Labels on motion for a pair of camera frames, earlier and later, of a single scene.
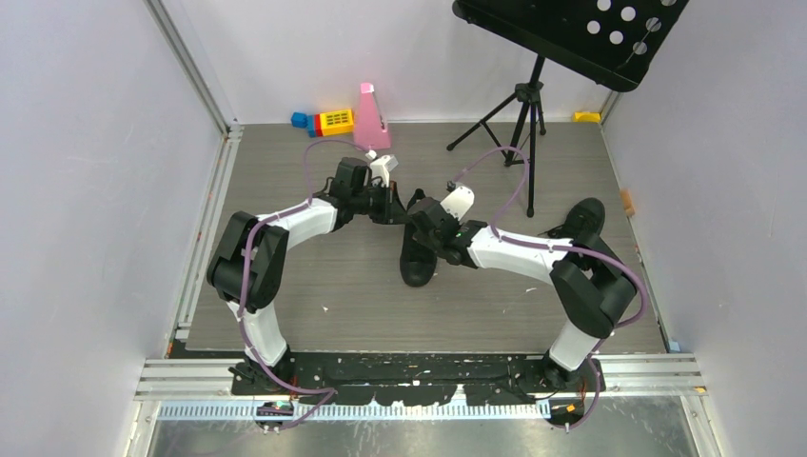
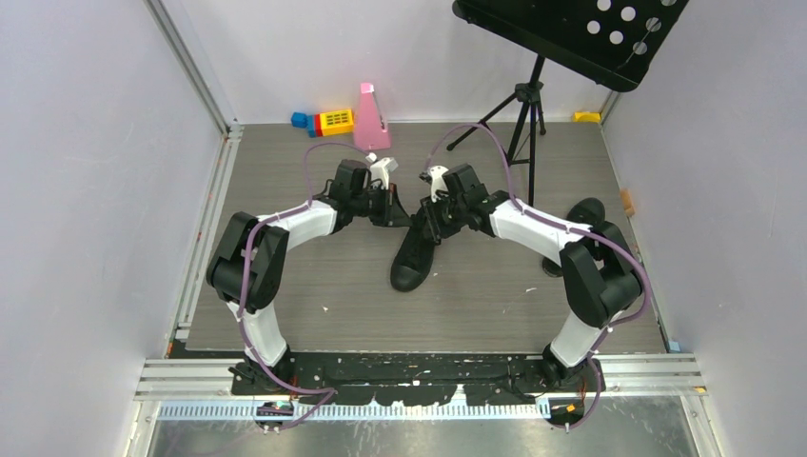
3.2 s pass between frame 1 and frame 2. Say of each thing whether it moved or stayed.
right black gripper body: moved
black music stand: stayed
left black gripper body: stayed
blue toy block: stayed
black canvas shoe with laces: moved
